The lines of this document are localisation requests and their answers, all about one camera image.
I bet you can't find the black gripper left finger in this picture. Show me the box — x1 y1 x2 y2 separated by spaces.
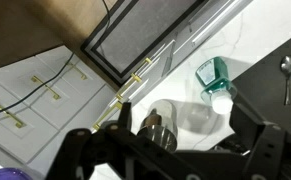
46 102 186 180

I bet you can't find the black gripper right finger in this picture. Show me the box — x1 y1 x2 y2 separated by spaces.
229 94 291 180

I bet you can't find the silver metal cup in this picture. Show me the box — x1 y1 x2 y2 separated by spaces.
137 99 179 153

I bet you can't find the bottle with blue liquid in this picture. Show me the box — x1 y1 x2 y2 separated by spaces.
194 56 238 115

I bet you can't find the white panelled drawer cabinet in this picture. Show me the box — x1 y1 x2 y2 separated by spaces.
0 44 119 168

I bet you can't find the dark grey drying mat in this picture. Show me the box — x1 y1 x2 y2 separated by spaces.
233 28 291 136

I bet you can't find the purple plastic object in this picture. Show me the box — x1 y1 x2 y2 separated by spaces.
0 167 33 180

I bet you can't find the silver spoon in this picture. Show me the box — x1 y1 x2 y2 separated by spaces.
279 54 291 107

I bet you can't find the grey rug with black border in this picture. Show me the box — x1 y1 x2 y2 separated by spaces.
80 0 208 88

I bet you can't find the white counter drawer front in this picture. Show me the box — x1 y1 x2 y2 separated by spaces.
91 0 253 134

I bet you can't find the gold drawer handle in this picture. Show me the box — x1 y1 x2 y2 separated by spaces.
0 98 27 130
130 57 153 84
92 101 123 131
115 74 143 101
30 75 62 101
67 62 88 81

